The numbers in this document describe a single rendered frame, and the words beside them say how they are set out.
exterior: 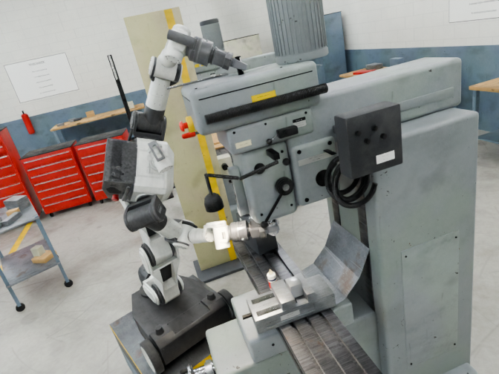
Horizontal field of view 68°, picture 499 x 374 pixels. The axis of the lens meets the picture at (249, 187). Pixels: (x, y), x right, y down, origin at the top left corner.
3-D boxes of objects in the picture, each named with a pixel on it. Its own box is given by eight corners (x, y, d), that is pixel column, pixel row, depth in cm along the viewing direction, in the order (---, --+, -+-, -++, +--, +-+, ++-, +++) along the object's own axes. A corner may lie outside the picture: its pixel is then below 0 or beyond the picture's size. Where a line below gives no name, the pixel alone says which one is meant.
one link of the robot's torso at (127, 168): (97, 216, 176) (102, 194, 145) (103, 151, 187) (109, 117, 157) (160, 220, 188) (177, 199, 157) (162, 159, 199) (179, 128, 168)
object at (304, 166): (301, 208, 149) (291, 148, 139) (279, 189, 171) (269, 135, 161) (343, 194, 153) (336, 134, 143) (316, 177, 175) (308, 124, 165)
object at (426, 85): (291, 157, 142) (283, 105, 134) (271, 145, 162) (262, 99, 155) (463, 105, 158) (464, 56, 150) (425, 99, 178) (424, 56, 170)
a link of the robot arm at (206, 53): (227, 73, 143) (197, 63, 142) (235, 48, 140) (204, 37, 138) (226, 77, 132) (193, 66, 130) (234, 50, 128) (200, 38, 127)
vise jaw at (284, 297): (282, 311, 150) (281, 303, 149) (271, 290, 164) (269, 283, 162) (296, 306, 151) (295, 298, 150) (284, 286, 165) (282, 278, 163)
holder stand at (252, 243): (259, 255, 203) (252, 224, 195) (242, 240, 222) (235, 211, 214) (278, 247, 207) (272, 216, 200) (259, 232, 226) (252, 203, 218)
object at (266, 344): (255, 365, 162) (249, 345, 157) (235, 315, 193) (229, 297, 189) (356, 323, 172) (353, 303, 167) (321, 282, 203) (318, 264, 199)
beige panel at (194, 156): (200, 285, 342) (115, 16, 254) (193, 263, 378) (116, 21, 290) (252, 266, 352) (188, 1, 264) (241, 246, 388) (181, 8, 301)
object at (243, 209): (240, 216, 154) (229, 170, 146) (237, 213, 158) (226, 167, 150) (249, 213, 155) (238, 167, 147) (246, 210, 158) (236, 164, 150)
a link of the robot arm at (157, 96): (181, 58, 163) (169, 105, 174) (151, 50, 158) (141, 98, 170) (183, 67, 154) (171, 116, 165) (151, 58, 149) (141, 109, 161)
